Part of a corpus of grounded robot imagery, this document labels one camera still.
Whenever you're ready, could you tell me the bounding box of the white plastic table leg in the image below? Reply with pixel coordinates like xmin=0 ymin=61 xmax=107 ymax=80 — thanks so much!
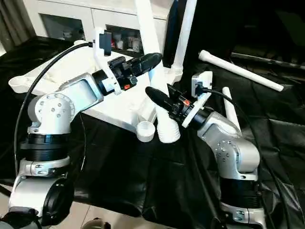
xmin=222 ymin=86 xmax=242 ymax=135
xmin=166 ymin=0 xmax=198 ymax=75
xmin=135 ymin=0 xmax=181 ymax=144
xmin=198 ymin=49 xmax=285 ymax=93

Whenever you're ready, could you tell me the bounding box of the black box with yellow label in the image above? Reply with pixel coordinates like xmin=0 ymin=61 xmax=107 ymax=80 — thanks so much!
xmin=163 ymin=0 xmax=235 ymax=69

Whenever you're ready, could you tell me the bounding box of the black work mat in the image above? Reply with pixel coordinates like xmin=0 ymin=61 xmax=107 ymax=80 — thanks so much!
xmin=0 ymin=35 xmax=305 ymax=229

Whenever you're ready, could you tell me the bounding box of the white glass-door cabinet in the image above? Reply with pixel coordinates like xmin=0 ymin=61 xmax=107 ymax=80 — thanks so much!
xmin=22 ymin=0 xmax=170 ymax=52

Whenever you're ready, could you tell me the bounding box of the grey curtain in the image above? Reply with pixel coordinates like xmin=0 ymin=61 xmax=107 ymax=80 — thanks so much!
xmin=0 ymin=0 xmax=37 ymax=52

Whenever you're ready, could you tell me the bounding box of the black left robot foot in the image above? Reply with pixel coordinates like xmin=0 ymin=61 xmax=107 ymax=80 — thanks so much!
xmin=84 ymin=218 xmax=112 ymax=229

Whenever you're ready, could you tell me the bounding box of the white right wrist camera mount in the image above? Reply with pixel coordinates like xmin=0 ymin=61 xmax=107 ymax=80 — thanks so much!
xmin=182 ymin=71 xmax=213 ymax=127

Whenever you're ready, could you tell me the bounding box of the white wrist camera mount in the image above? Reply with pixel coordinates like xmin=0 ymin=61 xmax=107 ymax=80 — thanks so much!
xmin=182 ymin=71 xmax=213 ymax=127
xmin=91 ymin=27 xmax=125 ymax=96

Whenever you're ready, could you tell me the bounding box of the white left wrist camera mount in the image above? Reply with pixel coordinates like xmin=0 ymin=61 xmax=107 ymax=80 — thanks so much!
xmin=91 ymin=27 xmax=125 ymax=96

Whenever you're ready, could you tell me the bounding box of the dark metal rail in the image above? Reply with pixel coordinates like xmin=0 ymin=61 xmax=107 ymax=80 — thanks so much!
xmin=230 ymin=52 xmax=305 ymax=70

